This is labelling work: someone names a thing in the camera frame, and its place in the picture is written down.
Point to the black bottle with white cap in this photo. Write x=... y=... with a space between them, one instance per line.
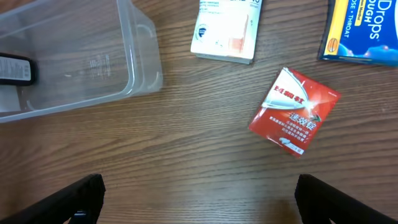
x=17 y=72

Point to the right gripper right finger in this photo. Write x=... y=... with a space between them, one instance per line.
x=320 y=203

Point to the white Hansaplast plaster box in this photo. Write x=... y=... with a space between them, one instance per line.
x=226 y=30

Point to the clear plastic container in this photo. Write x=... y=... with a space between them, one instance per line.
x=87 y=53

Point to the red medicine sachet box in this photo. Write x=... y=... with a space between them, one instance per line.
x=293 y=110

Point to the blue yellow cough drops box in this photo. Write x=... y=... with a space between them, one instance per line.
x=361 y=31

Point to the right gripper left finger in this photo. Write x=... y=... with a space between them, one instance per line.
x=80 y=202

